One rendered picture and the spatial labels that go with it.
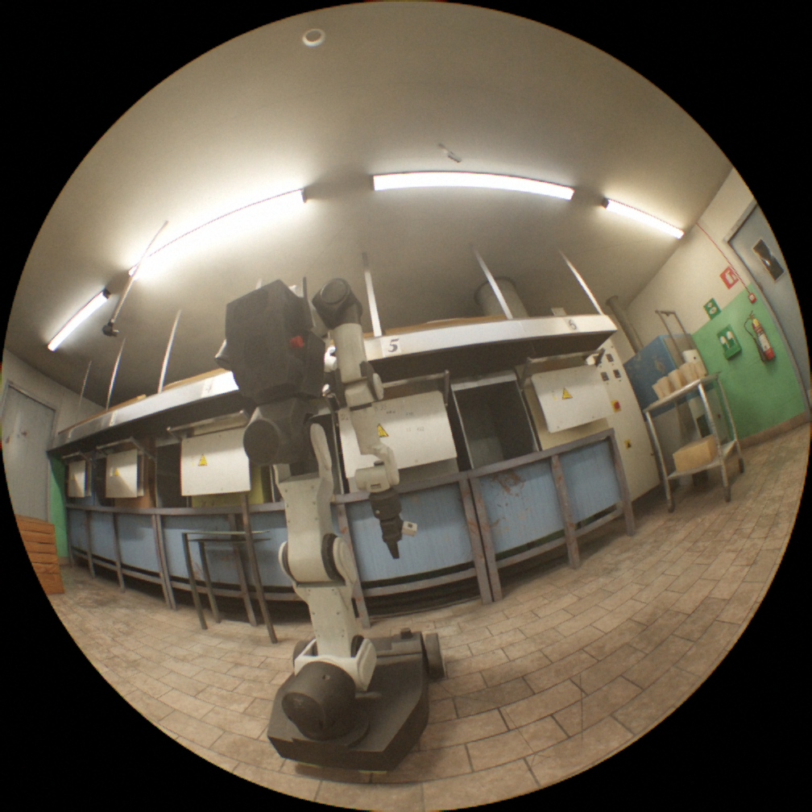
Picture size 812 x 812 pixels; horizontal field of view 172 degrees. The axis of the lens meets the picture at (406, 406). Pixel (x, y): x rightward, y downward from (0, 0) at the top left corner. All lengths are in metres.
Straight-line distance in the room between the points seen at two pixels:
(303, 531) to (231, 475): 1.08
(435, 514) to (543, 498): 0.71
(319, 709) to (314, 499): 0.55
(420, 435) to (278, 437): 1.00
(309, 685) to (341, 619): 0.25
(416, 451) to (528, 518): 0.85
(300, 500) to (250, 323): 0.51
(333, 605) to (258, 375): 0.67
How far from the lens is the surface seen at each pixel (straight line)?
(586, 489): 2.06
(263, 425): 0.65
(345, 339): 0.77
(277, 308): 0.74
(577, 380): 2.00
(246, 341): 0.78
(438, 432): 1.50
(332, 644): 0.90
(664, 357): 3.24
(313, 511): 0.78
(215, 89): 1.84
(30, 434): 4.90
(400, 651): 1.12
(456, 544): 1.69
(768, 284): 3.84
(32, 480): 4.85
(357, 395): 0.74
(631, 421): 3.20
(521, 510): 1.79
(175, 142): 1.96
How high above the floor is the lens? 0.76
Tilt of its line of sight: 19 degrees up
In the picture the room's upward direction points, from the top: 12 degrees counter-clockwise
